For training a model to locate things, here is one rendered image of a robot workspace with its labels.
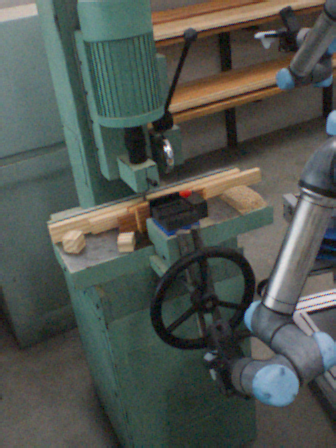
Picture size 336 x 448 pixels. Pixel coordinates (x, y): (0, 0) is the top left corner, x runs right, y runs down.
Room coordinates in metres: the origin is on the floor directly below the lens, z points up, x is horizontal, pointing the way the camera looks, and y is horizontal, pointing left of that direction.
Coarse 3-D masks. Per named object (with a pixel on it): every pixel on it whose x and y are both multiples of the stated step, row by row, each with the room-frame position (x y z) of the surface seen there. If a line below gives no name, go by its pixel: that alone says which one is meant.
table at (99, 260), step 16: (208, 208) 1.42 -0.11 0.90; (224, 208) 1.41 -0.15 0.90; (224, 224) 1.33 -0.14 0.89; (240, 224) 1.35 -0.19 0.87; (256, 224) 1.37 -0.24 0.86; (96, 240) 1.32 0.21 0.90; (112, 240) 1.31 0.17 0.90; (144, 240) 1.29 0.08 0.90; (64, 256) 1.26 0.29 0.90; (80, 256) 1.25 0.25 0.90; (96, 256) 1.24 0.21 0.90; (112, 256) 1.23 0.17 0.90; (128, 256) 1.23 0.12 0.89; (144, 256) 1.25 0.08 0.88; (80, 272) 1.19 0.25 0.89; (96, 272) 1.20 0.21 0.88; (112, 272) 1.21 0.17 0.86; (128, 272) 1.23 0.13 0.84; (160, 272) 1.18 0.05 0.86; (80, 288) 1.18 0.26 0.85
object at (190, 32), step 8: (184, 32) 1.36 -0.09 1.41; (192, 32) 1.35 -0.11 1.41; (184, 40) 1.37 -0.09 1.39; (192, 40) 1.35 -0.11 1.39; (184, 48) 1.39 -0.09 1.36; (184, 56) 1.41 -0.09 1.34; (176, 72) 1.45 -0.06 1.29; (176, 80) 1.47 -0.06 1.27; (168, 96) 1.52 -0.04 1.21; (168, 104) 1.54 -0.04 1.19; (168, 112) 1.60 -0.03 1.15; (160, 120) 1.58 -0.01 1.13; (168, 120) 1.59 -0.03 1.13; (160, 128) 1.58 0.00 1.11; (168, 128) 1.60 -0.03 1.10
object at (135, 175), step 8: (120, 160) 1.47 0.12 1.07; (128, 160) 1.45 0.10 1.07; (120, 168) 1.48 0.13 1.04; (128, 168) 1.41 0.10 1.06; (136, 168) 1.39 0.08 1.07; (144, 168) 1.38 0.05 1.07; (152, 168) 1.39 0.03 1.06; (120, 176) 1.50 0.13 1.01; (128, 176) 1.42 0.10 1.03; (136, 176) 1.37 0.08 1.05; (144, 176) 1.38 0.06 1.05; (152, 176) 1.39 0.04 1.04; (128, 184) 1.43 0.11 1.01; (136, 184) 1.37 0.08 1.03; (144, 184) 1.38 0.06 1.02; (136, 192) 1.38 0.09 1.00
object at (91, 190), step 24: (48, 0) 1.58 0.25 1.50; (48, 24) 1.65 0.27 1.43; (48, 48) 1.71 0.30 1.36; (72, 48) 1.57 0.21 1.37; (72, 72) 1.57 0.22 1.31; (72, 96) 1.56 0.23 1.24; (72, 120) 1.60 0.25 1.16; (72, 144) 1.66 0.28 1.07; (72, 168) 1.73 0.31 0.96; (96, 168) 1.57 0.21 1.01; (96, 192) 1.57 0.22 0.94; (120, 192) 1.59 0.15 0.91
